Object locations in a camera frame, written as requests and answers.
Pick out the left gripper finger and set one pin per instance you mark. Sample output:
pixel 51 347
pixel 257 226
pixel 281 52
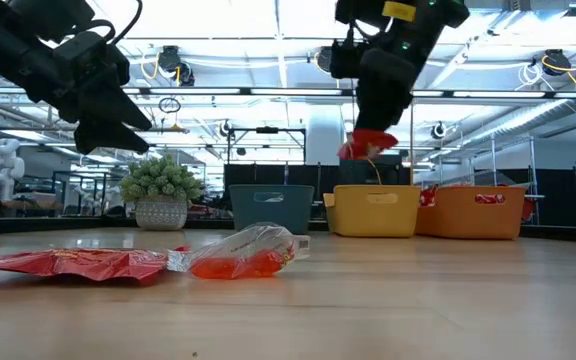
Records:
pixel 108 137
pixel 115 107

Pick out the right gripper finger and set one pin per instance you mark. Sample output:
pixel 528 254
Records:
pixel 380 112

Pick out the red Skittles candy pack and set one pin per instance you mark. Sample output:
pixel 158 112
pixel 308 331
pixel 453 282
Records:
pixel 489 198
pixel 428 196
pixel 83 262
pixel 368 142

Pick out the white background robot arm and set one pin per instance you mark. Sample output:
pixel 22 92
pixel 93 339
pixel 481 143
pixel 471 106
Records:
pixel 3 165

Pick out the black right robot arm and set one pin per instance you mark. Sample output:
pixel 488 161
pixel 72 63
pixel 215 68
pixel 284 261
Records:
pixel 418 12

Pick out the clear wrapper red gummy candy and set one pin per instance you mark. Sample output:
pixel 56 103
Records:
pixel 248 255

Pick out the white square column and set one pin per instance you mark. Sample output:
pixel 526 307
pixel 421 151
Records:
pixel 324 140

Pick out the green succulent in white pot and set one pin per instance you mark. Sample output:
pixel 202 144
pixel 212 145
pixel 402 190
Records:
pixel 160 200

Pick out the yellow plastic bin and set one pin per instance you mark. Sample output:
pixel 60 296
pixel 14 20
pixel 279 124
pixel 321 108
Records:
pixel 373 212

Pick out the metal shelving rack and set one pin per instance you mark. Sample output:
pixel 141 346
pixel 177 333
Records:
pixel 493 160

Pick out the orange plastic bin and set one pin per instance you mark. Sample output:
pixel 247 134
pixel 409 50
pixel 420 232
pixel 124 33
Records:
pixel 468 220

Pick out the teal plastic bin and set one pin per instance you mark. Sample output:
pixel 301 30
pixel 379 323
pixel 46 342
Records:
pixel 270 210

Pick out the black background workstation frame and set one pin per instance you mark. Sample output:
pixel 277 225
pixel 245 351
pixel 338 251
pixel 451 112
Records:
pixel 83 173

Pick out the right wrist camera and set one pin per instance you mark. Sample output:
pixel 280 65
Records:
pixel 348 60

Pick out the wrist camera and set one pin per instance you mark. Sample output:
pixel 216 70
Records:
pixel 348 60
pixel 93 57

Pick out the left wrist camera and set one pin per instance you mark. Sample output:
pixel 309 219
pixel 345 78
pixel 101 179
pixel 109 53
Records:
pixel 93 57

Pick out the black gantry frame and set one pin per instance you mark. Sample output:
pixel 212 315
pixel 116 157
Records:
pixel 267 130

